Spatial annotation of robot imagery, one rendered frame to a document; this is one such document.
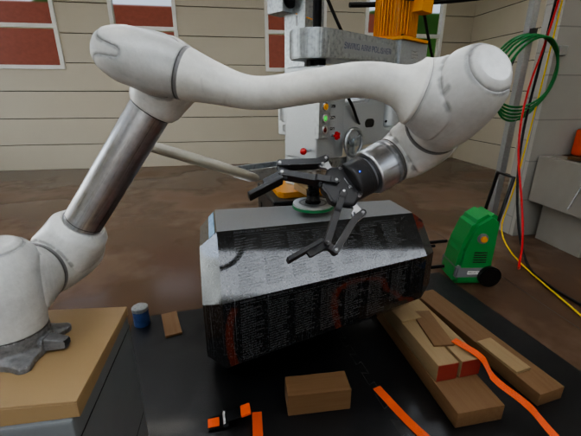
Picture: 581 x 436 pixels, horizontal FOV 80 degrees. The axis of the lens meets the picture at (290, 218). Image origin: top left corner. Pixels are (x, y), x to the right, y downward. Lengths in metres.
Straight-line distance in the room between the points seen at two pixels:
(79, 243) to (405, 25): 1.90
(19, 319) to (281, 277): 0.98
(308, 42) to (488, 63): 1.20
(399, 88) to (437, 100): 0.06
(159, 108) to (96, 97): 7.23
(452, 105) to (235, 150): 7.32
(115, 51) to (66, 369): 0.69
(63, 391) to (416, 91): 0.88
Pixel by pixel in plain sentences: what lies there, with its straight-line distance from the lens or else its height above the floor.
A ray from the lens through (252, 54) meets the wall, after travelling 7.75.
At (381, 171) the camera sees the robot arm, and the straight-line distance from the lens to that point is 0.65.
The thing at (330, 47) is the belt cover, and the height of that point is 1.62.
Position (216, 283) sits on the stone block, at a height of 0.65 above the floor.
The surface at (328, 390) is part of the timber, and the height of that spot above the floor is 0.13.
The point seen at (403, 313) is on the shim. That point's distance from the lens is 2.22.
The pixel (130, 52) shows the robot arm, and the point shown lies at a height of 1.50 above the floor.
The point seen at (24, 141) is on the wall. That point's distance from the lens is 8.74.
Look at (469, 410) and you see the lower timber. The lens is 1.94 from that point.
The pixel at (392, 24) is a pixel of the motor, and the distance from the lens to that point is 2.25.
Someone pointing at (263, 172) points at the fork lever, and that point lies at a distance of 1.51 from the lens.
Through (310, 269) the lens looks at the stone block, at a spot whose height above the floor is 0.66.
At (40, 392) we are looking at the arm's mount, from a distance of 0.96.
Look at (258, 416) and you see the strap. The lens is 1.87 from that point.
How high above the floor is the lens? 1.43
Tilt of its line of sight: 19 degrees down
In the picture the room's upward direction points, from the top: straight up
